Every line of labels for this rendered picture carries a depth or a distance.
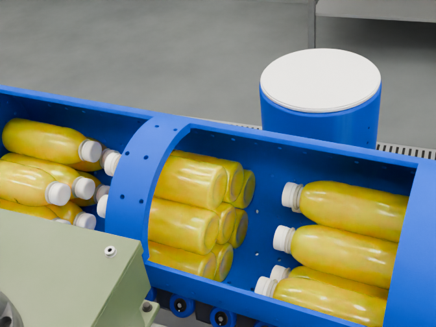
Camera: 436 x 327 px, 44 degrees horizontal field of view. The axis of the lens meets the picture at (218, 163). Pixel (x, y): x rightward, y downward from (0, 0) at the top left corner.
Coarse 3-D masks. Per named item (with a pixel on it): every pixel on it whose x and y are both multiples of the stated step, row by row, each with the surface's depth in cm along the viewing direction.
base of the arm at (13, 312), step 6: (0, 294) 52; (0, 300) 51; (6, 300) 52; (0, 306) 51; (6, 306) 52; (12, 306) 53; (0, 312) 51; (6, 312) 52; (12, 312) 52; (18, 312) 54; (0, 318) 51; (6, 318) 52; (12, 318) 51; (18, 318) 52; (0, 324) 51; (6, 324) 52; (12, 324) 51; (18, 324) 52
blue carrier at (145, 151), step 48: (0, 96) 108; (48, 96) 96; (0, 144) 110; (144, 144) 80; (192, 144) 100; (240, 144) 94; (288, 144) 78; (336, 144) 77; (144, 192) 76; (432, 192) 65; (144, 240) 78; (432, 240) 62; (192, 288) 78; (240, 288) 91; (432, 288) 61
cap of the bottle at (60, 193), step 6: (54, 186) 92; (60, 186) 92; (66, 186) 93; (54, 192) 92; (60, 192) 92; (66, 192) 94; (54, 198) 92; (60, 198) 93; (66, 198) 94; (60, 204) 93
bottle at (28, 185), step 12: (0, 168) 96; (12, 168) 95; (24, 168) 95; (36, 168) 95; (0, 180) 94; (12, 180) 93; (24, 180) 93; (36, 180) 93; (48, 180) 94; (0, 192) 95; (12, 192) 94; (24, 192) 93; (36, 192) 92; (48, 192) 93; (24, 204) 95; (36, 204) 94
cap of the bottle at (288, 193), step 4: (288, 184) 84; (292, 184) 84; (296, 184) 84; (284, 188) 84; (288, 188) 83; (292, 188) 83; (284, 192) 83; (288, 192) 83; (292, 192) 83; (284, 196) 83; (288, 196) 83; (292, 196) 83; (284, 200) 84; (288, 200) 83; (292, 200) 83; (284, 204) 84; (288, 204) 84; (292, 204) 83
